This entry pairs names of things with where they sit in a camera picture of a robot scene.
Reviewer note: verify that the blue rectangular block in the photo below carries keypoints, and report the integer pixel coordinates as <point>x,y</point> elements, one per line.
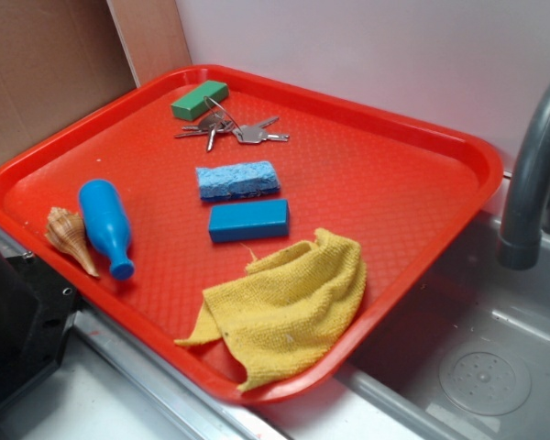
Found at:
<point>249,220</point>

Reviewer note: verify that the blue sponge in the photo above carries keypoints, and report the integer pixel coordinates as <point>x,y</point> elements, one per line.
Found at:
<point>237,181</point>

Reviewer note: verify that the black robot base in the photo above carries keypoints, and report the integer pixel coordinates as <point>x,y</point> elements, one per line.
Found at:
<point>36,312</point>

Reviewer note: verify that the red plastic tray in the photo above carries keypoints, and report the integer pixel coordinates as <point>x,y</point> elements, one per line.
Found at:
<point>402,188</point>

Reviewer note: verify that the silver key right bunch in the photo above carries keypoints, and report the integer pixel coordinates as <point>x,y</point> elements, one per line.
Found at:
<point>258,133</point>

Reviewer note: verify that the silver key bunch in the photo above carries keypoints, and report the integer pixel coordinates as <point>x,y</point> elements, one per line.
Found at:
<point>210,126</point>
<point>258,133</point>

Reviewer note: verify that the yellow microfiber cloth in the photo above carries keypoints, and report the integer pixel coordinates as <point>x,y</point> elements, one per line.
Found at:
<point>288,310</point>

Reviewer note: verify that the silver key left bunch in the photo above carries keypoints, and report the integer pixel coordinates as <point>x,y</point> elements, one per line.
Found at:
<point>210,126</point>

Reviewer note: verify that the green rectangular block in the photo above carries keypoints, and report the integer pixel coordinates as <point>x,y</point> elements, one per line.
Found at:
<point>193,104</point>

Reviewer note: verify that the blue plastic bottle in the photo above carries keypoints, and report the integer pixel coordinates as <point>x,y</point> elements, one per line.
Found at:
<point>107,225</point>

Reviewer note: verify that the brown spiral seashell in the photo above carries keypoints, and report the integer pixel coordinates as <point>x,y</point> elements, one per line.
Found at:
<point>66,231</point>

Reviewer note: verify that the grey plastic sink basin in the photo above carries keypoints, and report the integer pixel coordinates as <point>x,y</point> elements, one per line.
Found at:
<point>389,389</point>

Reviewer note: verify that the grey sink faucet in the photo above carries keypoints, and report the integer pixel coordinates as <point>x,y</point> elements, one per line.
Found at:
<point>526,213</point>

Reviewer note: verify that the round sink drain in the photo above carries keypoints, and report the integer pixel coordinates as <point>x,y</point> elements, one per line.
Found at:
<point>484,381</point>

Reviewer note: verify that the brown cardboard panel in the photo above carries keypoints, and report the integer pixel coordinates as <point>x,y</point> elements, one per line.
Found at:
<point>62,60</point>

